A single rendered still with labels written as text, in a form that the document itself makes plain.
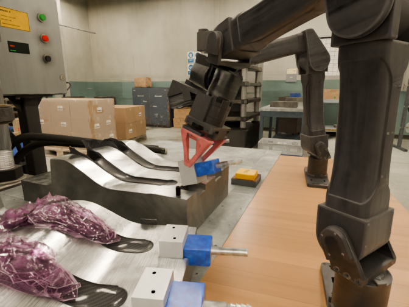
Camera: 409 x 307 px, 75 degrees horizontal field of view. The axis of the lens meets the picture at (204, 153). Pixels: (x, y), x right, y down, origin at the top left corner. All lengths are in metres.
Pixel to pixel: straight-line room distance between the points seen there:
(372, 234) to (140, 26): 8.58
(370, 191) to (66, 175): 0.62
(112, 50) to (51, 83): 8.02
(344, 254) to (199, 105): 0.34
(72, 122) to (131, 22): 4.97
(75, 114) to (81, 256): 4.21
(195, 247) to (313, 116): 0.62
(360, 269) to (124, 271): 0.30
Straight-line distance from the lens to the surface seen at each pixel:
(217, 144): 0.58
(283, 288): 0.48
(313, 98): 0.91
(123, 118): 5.22
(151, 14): 8.61
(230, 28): 0.50
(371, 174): 0.35
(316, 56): 0.88
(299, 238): 0.61
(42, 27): 1.39
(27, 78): 1.32
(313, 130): 0.91
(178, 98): 0.57
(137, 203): 0.59
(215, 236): 0.58
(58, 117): 4.87
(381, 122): 0.35
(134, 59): 8.80
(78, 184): 0.70
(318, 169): 0.95
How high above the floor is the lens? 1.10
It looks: 14 degrees down
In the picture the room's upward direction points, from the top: straight up
